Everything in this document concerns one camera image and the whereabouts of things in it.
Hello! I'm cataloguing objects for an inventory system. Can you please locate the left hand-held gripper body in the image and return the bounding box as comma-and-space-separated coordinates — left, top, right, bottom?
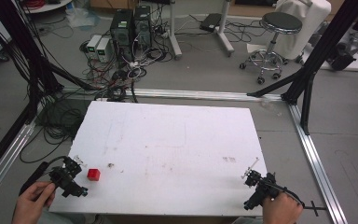
48, 156, 89, 199

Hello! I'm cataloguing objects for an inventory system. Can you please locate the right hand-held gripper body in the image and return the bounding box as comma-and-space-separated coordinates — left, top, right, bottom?
243, 170, 289, 211

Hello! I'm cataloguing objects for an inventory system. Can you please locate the red cube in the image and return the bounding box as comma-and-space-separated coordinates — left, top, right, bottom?
87, 168, 102, 182

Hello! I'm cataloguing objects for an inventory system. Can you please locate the person's right hand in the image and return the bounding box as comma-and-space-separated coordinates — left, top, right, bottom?
262, 191, 304, 224

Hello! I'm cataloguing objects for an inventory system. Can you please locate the person's left hand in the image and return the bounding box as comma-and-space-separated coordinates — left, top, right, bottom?
11, 181, 57, 224

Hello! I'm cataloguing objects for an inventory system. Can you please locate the white power supply box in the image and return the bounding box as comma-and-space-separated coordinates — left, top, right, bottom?
95, 37, 112, 63
86, 34, 103, 54

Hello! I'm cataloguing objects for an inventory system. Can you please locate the large black computer tower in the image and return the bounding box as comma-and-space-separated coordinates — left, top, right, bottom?
109, 8, 135, 63

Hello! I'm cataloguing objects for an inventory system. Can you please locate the white desk leg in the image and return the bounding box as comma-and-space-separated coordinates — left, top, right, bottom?
215, 0, 236, 58
167, 0, 184, 61

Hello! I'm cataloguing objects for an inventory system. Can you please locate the black device on floor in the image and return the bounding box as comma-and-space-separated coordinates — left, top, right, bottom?
328, 33, 358, 72

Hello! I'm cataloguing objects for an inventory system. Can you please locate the clear plastic bag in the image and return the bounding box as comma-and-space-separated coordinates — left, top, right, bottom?
65, 5, 101, 30

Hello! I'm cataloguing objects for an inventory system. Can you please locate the black round stool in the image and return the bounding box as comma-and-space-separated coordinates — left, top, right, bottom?
239, 11, 304, 86

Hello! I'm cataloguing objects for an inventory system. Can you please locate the flat black box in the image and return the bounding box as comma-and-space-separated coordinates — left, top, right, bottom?
199, 12, 223, 34

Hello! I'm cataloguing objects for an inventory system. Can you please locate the slim black computer tower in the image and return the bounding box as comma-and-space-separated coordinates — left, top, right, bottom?
132, 5, 153, 49

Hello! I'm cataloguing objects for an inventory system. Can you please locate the white cloth-covered furniture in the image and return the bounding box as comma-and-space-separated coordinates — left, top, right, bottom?
273, 0, 332, 61

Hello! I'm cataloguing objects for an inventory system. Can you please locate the round white table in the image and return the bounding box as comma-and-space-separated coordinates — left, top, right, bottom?
21, 0, 73, 15

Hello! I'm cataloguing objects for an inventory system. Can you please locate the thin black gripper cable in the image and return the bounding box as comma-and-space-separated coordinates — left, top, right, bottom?
274, 184, 306, 209

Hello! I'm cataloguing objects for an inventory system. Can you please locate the black sleeved gripper cable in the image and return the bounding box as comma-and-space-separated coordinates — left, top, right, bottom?
18, 155, 68, 197

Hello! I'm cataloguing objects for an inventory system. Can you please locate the coil of black cables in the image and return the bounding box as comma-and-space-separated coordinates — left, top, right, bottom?
19, 97, 87, 164

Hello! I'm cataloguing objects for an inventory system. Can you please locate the long aluminium floor rail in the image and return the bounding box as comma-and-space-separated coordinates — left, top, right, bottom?
61, 87, 284, 103

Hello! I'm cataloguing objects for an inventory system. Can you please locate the tangle of floor cables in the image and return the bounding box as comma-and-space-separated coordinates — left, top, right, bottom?
78, 18, 172, 104

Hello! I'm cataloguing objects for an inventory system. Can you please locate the black frame post with cables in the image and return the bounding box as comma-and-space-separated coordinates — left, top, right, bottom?
0, 0, 106, 125

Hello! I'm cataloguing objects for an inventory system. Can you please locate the black frame post with braces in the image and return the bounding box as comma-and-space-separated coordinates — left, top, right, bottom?
246, 0, 358, 136

